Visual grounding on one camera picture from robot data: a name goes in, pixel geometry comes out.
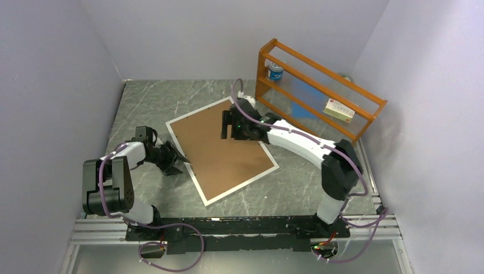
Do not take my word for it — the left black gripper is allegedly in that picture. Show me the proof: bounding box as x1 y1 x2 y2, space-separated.
142 140 189 176

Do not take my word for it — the tape roll behind shelf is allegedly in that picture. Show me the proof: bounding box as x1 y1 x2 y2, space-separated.
340 74 354 83

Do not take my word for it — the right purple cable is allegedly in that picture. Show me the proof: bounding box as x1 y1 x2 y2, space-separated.
231 78 390 265

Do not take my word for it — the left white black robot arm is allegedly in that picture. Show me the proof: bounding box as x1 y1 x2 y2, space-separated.
82 126 189 240

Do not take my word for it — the white picture frame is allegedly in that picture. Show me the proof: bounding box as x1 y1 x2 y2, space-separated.
164 96 281 207

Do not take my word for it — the blue paper sheet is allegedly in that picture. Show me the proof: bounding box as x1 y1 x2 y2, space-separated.
291 80 322 120

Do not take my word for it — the aluminium rail frame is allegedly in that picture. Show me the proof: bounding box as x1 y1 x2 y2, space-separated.
59 140 414 274

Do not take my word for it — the purple cable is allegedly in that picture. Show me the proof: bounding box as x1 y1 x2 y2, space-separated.
97 143 205 273
231 78 390 265

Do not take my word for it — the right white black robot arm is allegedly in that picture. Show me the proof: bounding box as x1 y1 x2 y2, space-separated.
220 98 362 237

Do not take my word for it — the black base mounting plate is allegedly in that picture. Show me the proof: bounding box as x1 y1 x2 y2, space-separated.
125 215 350 255

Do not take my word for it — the orange wooden shelf rack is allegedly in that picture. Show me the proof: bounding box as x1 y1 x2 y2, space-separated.
255 39 387 144

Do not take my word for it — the blue white can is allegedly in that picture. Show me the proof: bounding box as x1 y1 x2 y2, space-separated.
268 62 284 81

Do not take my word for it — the small cream red box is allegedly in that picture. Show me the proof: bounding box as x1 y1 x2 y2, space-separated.
323 99 355 123

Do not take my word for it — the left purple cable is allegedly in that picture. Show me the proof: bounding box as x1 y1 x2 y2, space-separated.
97 143 205 273

